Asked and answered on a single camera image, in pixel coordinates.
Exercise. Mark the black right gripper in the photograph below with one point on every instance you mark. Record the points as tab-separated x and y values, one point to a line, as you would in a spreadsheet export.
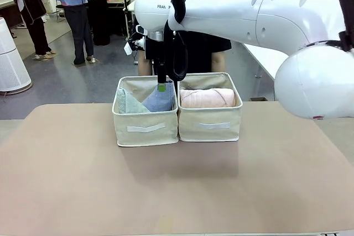
153	51

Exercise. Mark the blue triangular towel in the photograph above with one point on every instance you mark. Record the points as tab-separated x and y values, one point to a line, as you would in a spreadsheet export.
160	102

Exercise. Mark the pale green triangular towel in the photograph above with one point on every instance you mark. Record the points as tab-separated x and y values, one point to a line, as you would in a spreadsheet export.
125	103

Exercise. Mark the pink towel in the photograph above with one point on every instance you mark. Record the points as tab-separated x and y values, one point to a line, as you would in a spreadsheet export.
207	97

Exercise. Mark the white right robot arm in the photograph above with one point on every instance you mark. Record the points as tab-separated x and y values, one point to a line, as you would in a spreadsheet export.
235	12

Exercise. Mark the person's left forearm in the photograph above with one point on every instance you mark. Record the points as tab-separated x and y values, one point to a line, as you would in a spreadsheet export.
218	62

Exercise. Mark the cream fabric storage basket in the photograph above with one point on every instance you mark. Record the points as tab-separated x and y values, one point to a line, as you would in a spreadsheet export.
143	133
210	133

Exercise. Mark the black stand pole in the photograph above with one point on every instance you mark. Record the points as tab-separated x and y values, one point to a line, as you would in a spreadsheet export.
127	12

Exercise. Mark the bystander in olive jacket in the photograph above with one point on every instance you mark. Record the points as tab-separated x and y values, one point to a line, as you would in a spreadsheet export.
99	12

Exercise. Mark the white side table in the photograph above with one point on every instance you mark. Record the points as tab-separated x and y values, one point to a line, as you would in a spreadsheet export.
262	56

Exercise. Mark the bystander in blue shirt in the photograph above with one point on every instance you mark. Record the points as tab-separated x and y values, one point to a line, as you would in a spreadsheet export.
74	20

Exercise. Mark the bystander in black vest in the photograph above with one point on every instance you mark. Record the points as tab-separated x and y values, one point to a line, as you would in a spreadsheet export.
30	6

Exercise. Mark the white perforated air purifier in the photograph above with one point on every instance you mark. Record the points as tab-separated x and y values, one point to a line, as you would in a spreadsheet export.
11	62

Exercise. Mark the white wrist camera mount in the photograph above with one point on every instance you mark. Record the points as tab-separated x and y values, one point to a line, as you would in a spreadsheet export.
139	44

